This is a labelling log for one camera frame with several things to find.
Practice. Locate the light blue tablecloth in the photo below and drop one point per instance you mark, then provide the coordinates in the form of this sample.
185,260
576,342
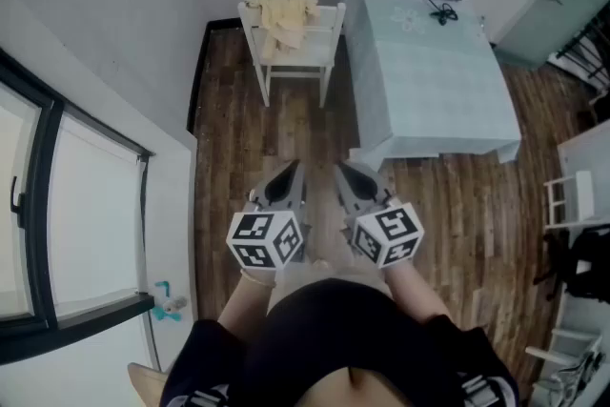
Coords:
429,81

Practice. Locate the black chair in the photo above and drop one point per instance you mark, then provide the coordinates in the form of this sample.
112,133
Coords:
586,262

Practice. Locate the black framed window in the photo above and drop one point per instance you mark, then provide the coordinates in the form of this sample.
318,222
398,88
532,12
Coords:
45,205

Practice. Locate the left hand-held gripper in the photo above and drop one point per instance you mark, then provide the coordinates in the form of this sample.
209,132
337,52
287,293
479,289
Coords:
259,238

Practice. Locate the white shoe rack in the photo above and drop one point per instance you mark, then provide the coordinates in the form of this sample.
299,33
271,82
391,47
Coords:
567,338

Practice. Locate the pale yellow clothing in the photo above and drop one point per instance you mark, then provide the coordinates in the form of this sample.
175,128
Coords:
283,19

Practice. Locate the grey fluffy toy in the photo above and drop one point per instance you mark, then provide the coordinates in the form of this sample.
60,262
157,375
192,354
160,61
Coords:
175,303

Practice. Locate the small white chair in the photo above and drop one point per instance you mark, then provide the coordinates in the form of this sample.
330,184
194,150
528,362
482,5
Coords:
576,197

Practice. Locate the black baseboard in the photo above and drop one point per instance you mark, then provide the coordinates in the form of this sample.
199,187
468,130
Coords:
197,76

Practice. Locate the white wooden chair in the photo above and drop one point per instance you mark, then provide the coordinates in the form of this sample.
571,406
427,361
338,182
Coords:
312,47

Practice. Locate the person's legs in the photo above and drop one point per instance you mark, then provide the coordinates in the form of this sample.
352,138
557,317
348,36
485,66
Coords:
329,274

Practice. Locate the person's black shirt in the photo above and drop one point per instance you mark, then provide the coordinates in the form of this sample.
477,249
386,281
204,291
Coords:
343,329

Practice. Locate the teal plastic hook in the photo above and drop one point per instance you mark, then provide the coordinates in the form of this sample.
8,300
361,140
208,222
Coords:
164,288

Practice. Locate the person's left forearm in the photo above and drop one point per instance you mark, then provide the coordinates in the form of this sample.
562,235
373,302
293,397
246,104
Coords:
243,307

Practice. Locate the black metal rack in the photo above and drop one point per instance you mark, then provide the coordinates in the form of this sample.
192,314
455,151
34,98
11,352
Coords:
588,47

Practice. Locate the white side table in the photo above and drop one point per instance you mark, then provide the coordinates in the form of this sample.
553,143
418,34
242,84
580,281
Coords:
586,148

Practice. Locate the light wooden stool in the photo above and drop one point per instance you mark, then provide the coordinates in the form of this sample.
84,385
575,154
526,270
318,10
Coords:
145,383

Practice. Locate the person's right forearm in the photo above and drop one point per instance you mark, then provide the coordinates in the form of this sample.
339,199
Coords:
419,293

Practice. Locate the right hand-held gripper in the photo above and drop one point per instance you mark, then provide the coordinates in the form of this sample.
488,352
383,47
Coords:
388,236

